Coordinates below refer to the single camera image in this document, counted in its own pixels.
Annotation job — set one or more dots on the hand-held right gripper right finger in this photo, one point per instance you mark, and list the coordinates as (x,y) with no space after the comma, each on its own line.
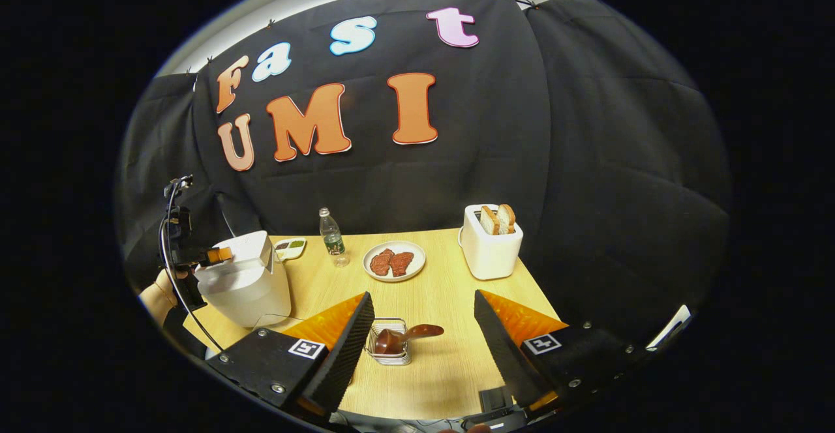
(505,355)

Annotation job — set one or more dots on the brown wooden spoon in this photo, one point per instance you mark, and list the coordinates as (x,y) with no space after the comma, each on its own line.
(398,340)

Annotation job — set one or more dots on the black backdrop cloth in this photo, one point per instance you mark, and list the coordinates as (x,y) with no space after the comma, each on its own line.
(496,126)

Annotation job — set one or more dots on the white paper sheet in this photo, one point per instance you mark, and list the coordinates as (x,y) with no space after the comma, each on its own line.
(668,327)

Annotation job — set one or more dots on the clear plastic water bottle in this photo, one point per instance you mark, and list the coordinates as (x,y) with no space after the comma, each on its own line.
(333,240)

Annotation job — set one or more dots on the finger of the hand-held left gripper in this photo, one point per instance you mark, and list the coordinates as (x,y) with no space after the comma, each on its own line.
(220,254)

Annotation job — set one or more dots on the white toaster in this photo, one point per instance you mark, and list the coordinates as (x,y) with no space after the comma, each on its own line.
(490,250)

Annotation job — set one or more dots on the round white plate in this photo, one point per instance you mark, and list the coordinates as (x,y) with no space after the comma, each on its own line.
(417,253)

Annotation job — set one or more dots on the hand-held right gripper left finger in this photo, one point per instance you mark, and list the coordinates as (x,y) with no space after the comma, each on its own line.
(339,361)

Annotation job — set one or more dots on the red meat slice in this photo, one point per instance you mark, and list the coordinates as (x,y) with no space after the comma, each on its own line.
(400,263)
(381,262)

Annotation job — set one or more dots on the white rice cooker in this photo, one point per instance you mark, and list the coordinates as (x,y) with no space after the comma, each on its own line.
(244,286)

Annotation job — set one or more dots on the toast bread slice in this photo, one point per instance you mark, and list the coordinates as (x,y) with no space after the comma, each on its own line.
(489,220)
(507,218)

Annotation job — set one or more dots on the small white divided sauce dish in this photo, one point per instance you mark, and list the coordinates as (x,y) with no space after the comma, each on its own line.
(291,248)

